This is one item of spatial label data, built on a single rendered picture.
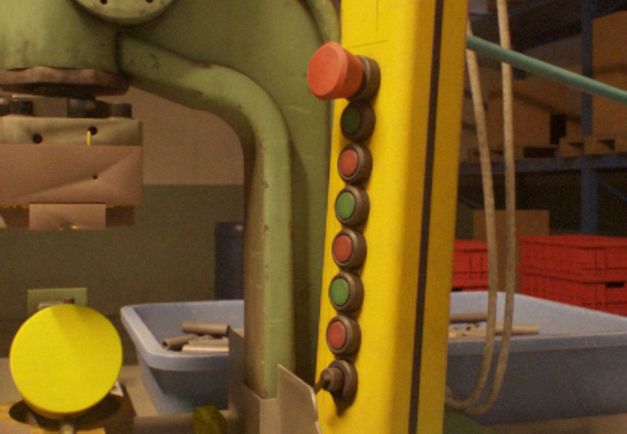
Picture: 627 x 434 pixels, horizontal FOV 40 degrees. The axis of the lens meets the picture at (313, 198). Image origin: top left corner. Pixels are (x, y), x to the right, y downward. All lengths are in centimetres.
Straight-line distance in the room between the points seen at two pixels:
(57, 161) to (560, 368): 62
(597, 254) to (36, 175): 393
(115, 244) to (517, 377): 803
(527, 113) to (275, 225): 765
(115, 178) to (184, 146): 840
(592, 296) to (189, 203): 541
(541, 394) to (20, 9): 66
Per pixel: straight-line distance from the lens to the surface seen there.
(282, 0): 66
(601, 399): 103
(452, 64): 63
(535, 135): 826
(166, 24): 64
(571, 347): 97
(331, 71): 59
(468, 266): 399
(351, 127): 61
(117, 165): 56
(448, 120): 63
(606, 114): 693
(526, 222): 856
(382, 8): 62
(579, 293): 434
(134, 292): 893
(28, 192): 56
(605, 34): 702
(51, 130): 59
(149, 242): 891
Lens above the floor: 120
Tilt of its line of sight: level
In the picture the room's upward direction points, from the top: straight up
